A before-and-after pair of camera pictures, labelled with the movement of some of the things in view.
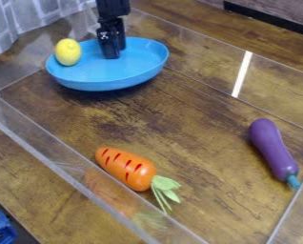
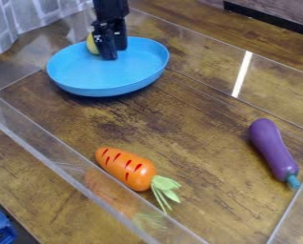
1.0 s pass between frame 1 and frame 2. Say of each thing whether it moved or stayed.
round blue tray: moved
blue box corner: stayed
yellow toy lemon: moved
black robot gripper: stayed
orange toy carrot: stayed
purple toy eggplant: stayed
